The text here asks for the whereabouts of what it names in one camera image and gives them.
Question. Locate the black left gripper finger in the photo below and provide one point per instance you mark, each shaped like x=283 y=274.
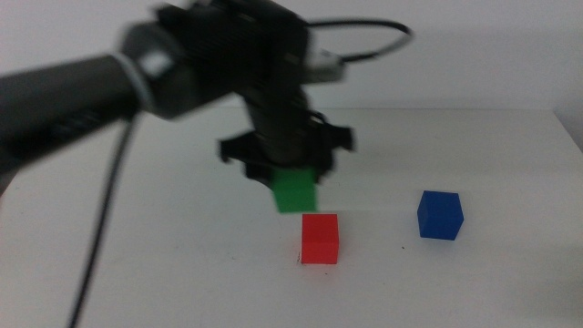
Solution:
x=260 y=175
x=322 y=173

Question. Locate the green cube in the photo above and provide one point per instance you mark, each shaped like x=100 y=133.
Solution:
x=295 y=191

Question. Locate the blue cube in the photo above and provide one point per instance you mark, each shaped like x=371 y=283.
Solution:
x=439 y=216

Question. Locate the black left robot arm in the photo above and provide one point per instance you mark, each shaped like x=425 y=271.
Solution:
x=54 y=100

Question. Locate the red cube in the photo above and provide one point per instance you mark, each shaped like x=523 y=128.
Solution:
x=320 y=239

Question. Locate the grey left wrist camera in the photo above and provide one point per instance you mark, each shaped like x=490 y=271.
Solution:
x=324 y=66

